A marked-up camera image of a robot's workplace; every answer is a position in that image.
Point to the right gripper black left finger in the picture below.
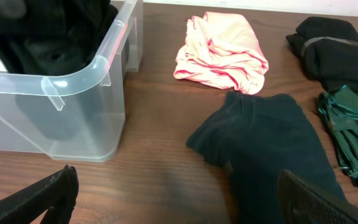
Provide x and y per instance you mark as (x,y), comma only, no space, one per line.
(54,197)

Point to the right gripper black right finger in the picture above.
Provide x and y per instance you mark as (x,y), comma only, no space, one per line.
(303,202)

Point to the black buttoned garment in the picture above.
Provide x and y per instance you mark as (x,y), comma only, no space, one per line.
(52,37)

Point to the dark navy folded garment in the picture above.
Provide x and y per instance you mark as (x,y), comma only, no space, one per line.
(256,138)

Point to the clear plastic storage bin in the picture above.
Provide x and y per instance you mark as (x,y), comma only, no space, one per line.
(79,116)

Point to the dark green folded garment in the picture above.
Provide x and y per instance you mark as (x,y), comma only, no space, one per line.
(338,111)

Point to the black garment with band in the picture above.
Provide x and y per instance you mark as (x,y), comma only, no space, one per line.
(328,51)

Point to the pink folded garment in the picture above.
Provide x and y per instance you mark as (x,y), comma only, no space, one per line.
(222,51)

